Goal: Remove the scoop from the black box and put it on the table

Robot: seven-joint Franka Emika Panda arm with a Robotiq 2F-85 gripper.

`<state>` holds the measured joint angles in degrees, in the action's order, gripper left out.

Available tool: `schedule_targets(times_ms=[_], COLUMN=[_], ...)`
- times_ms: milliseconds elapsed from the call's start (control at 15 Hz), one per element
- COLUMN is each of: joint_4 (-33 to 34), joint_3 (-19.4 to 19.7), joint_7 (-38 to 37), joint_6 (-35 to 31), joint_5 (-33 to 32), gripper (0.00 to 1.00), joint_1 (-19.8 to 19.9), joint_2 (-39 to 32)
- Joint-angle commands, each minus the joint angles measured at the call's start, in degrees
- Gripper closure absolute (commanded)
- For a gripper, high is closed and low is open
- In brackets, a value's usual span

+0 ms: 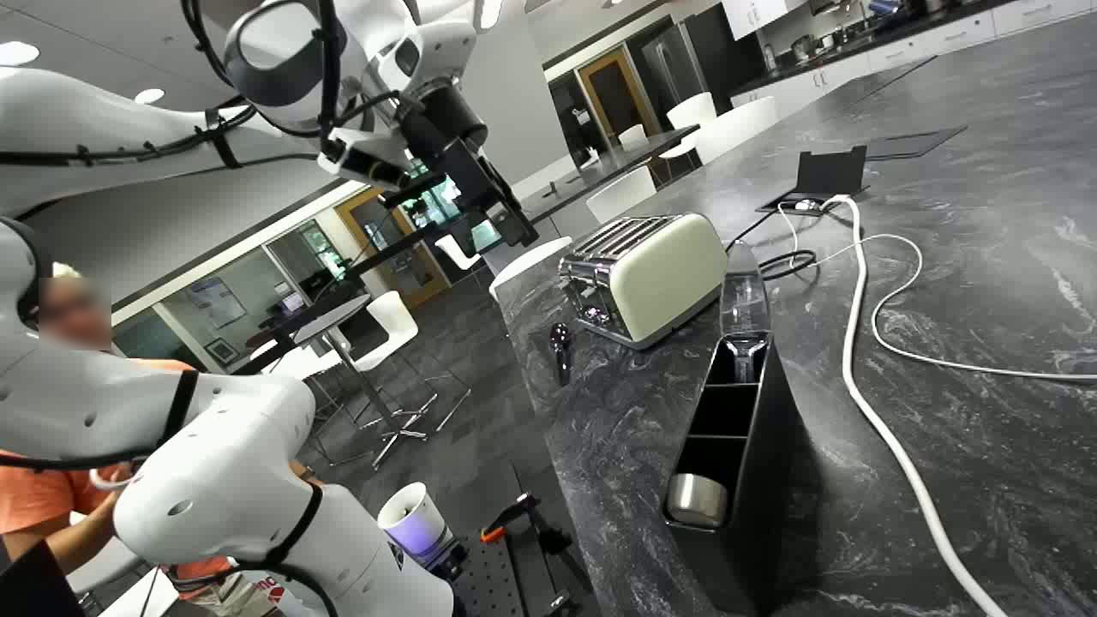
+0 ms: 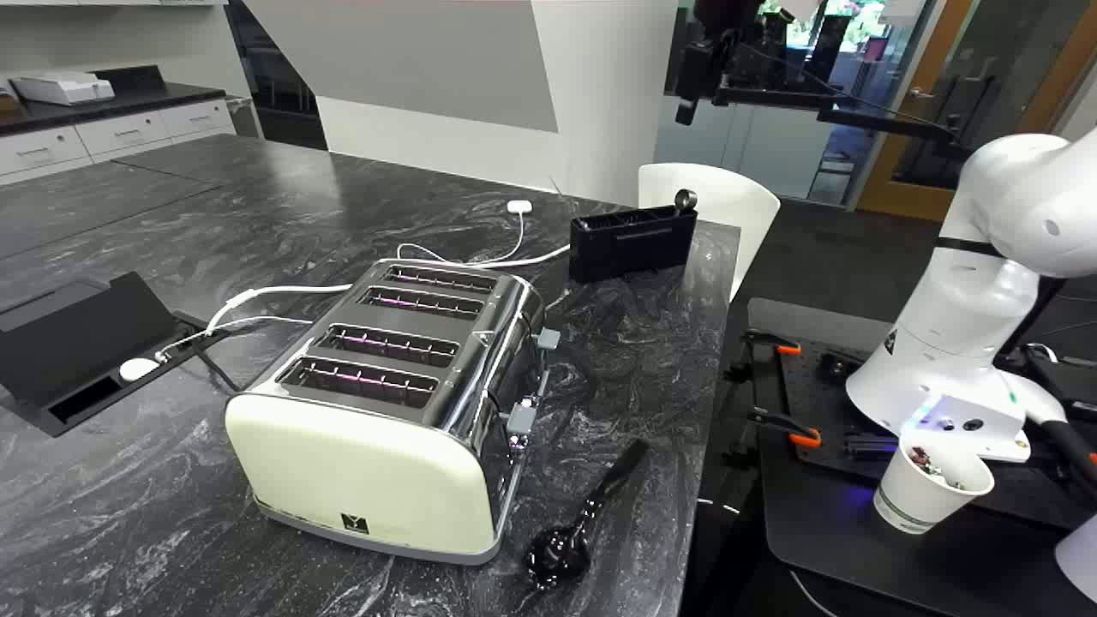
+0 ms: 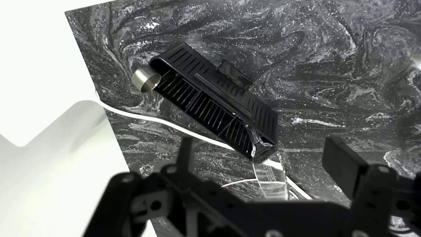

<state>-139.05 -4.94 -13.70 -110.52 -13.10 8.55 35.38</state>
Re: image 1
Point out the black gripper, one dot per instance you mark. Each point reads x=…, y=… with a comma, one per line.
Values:
x=447, y=136

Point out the clear plastic scoop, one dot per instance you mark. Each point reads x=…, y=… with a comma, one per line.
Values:
x=746, y=315

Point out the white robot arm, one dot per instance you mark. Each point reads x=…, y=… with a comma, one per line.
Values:
x=371, y=85

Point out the black divided organizer box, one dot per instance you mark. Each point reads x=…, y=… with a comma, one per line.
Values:
x=740, y=437

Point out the black table power outlet box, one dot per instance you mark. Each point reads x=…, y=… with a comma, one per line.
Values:
x=839, y=174

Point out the cream four-slot toaster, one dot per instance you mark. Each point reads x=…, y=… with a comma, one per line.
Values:
x=643, y=277

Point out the orange black clamp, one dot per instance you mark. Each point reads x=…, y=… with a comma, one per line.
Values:
x=511, y=512

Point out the silver metal cup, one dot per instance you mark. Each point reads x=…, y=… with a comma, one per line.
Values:
x=698, y=500

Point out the person in orange shirt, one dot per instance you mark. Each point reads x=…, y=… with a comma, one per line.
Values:
x=74, y=518

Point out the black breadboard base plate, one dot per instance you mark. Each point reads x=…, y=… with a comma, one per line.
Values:
x=530, y=575

